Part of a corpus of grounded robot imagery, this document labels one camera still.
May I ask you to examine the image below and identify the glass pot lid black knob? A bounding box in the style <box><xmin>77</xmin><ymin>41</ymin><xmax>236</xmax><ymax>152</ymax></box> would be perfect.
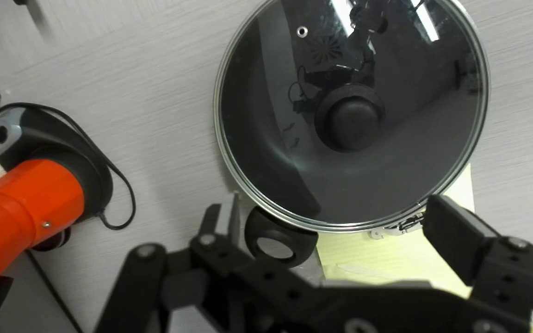
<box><xmin>212</xmin><ymin>0</ymin><xmax>490</xmax><ymax>234</ymax></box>

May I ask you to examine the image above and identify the thin black moka cord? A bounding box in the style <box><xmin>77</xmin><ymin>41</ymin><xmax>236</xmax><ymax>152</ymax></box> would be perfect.
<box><xmin>0</xmin><ymin>100</ymin><xmax>138</xmax><ymax>234</ymax></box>

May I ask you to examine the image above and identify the orange moka pot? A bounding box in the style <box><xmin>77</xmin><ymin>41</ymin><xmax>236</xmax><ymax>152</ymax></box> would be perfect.
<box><xmin>0</xmin><ymin>158</ymin><xmax>88</xmax><ymax>309</ymax></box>

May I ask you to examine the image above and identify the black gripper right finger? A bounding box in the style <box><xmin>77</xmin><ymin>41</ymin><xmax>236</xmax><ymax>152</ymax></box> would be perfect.
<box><xmin>421</xmin><ymin>193</ymin><xmax>533</xmax><ymax>333</ymax></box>

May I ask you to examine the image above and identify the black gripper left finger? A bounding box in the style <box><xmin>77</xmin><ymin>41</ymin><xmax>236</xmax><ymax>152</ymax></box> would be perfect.
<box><xmin>92</xmin><ymin>202</ymin><xmax>262</xmax><ymax>333</ymax></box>

